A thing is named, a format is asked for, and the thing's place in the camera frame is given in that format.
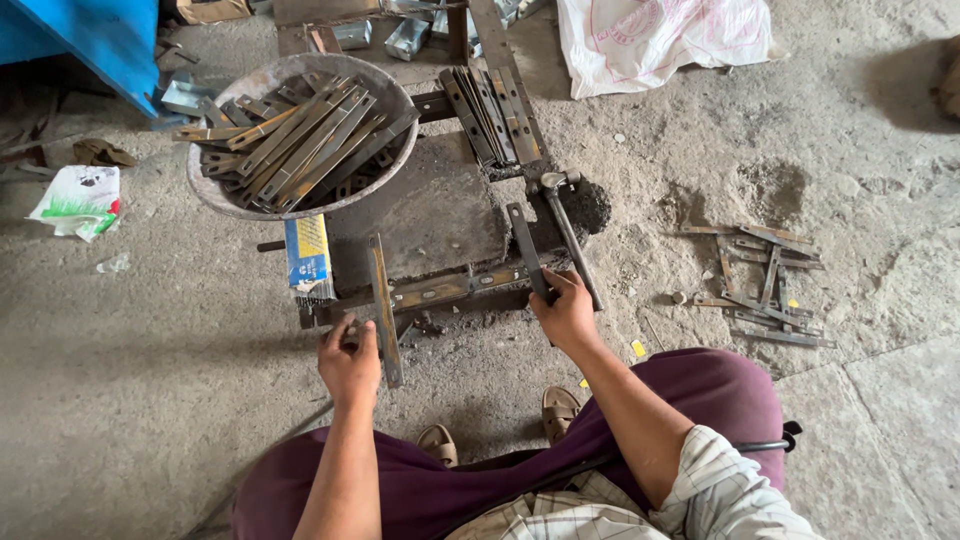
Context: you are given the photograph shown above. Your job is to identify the blue yellow welding electrode box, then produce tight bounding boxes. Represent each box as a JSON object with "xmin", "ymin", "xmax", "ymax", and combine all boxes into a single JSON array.
[{"xmin": 283, "ymin": 214, "xmax": 339, "ymax": 310}]

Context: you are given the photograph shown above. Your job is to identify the dark metal strip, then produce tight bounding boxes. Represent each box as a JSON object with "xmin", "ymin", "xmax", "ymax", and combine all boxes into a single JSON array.
[{"xmin": 507, "ymin": 201, "xmax": 558, "ymax": 305}]

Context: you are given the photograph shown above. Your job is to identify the checked white shirt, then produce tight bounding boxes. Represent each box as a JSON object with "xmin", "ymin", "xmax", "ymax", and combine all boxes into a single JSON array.
[{"xmin": 445, "ymin": 424, "xmax": 826, "ymax": 540}]

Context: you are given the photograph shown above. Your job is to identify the tan sandal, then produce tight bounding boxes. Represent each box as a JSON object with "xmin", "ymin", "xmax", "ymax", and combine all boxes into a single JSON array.
[
  {"xmin": 416, "ymin": 423, "xmax": 460, "ymax": 468},
  {"xmin": 540, "ymin": 385, "xmax": 583, "ymax": 448}
]

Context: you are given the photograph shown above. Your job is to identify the white green plastic packet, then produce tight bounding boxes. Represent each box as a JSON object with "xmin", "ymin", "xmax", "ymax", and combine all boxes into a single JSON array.
[{"xmin": 27, "ymin": 165, "xmax": 123, "ymax": 243}]

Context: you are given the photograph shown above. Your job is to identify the heap of strips in basin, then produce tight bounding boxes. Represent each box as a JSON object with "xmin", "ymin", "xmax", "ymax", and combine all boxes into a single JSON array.
[{"xmin": 171, "ymin": 70, "xmax": 422, "ymax": 216}]

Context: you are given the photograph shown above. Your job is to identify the person's right hand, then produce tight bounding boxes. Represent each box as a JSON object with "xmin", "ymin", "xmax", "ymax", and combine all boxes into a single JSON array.
[{"xmin": 528, "ymin": 267, "xmax": 602, "ymax": 354}]

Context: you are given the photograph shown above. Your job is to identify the scattered pile of metal strips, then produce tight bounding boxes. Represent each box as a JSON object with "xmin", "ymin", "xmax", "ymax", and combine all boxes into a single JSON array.
[{"xmin": 669, "ymin": 223, "xmax": 837, "ymax": 350}]

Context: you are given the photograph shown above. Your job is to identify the round grey metal basin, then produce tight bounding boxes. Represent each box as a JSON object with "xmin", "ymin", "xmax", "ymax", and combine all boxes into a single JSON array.
[{"xmin": 185, "ymin": 51, "xmax": 422, "ymax": 223}]

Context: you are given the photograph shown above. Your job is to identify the blue metal cabinet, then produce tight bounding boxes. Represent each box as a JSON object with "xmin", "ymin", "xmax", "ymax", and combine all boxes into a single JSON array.
[{"xmin": 0, "ymin": 0, "xmax": 162, "ymax": 120}]

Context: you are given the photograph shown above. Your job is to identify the rusty metal strip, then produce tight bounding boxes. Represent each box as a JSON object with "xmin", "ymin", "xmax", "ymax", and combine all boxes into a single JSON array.
[{"xmin": 366, "ymin": 233, "xmax": 405, "ymax": 390}]

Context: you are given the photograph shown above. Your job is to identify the maroon trousers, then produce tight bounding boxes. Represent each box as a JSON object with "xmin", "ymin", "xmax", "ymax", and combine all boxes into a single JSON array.
[{"xmin": 230, "ymin": 347, "xmax": 787, "ymax": 540}]

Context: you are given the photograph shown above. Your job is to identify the black cable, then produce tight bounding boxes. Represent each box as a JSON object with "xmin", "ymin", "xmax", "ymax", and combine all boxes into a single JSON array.
[{"xmin": 431, "ymin": 420, "xmax": 804, "ymax": 540}]

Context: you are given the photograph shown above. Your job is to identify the person's left hand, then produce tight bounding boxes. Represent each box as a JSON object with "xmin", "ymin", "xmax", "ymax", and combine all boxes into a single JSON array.
[{"xmin": 318, "ymin": 312, "xmax": 383, "ymax": 411}]

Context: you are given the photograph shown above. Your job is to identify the shiny folded metal box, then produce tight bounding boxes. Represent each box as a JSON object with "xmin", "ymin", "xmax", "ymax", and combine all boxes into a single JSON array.
[
  {"xmin": 383, "ymin": 16, "xmax": 432, "ymax": 63},
  {"xmin": 330, "ymin": 19, "xmax": 374, "ymax": 52},
  {"xmin": 160, "ymin": 78, "xmax": 217, "ymax": 120}
]

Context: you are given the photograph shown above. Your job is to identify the white plastic sack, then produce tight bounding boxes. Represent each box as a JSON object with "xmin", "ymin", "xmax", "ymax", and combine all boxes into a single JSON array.
[{"xmin": 556, "ymin": 0, "xmax": 792, "ymax": 102}]

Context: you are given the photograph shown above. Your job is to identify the tan right sandal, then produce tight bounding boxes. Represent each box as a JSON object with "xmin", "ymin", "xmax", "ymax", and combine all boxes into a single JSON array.
[{"xmin": 540, "ymin": 385, "xmax": 583, "ymax": 448}]

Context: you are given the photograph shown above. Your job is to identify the row of upright metal strips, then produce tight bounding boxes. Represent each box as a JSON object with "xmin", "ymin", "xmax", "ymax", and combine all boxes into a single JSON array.
[{"xmin": 438, "ymin": 65, "xmax": 544, "ymax": 170}]

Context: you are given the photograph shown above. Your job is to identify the rusty metal work frame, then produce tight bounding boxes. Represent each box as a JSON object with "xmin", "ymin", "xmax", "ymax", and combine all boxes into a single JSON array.
[{"xmin": 257, "ymin": 0, "xmax": 613, "ymax": 333}]

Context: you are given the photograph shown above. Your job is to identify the brown cardboard piece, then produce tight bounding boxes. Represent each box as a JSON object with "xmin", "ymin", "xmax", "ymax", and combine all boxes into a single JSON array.
[{"xmin": 175, "ymin": 0, "xmax": 253, "ymax": 27}]

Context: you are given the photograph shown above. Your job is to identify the dark flat metal slab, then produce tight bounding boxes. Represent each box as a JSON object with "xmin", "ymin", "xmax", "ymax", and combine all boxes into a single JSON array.
[{"xmin": 325, "ymin": 133, "xmax": 513, "ymax": 295}]

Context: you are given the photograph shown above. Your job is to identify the steel hammer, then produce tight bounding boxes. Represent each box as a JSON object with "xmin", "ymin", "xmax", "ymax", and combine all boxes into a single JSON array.
[{"xmin": 539, "ymin": 169, "xmax": 606, "ymax": 313}]

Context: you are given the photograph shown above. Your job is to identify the tan left sandal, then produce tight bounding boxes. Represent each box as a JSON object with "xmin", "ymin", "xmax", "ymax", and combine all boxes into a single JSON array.
[{"xmin": 416, "ymin": 423, "xmax": 460, "ymax": 468}]

